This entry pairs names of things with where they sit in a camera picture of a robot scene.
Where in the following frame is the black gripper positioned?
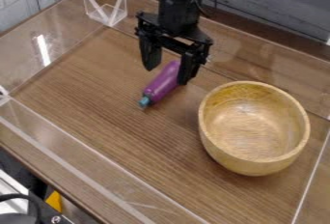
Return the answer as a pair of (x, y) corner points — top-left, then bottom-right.
(135, 0), (213, 85)

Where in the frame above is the purple toy eggplant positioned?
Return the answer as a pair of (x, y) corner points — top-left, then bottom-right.
(138, 61), (180, 108)

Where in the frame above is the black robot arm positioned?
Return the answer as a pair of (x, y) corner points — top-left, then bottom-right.
(135, 0), (213, 85)

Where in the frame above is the brown wooden bowl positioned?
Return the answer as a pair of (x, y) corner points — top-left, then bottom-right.
(199, 81), (311, 177)

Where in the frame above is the yellow black device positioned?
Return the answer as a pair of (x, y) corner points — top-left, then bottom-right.
(24, 187), (88, 224)

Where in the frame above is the clear acrylic tray wall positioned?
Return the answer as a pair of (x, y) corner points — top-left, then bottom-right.
(0, 0), (330, 224)

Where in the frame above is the black cable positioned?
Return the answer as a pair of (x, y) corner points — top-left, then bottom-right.
(0, 193), (47, 224)

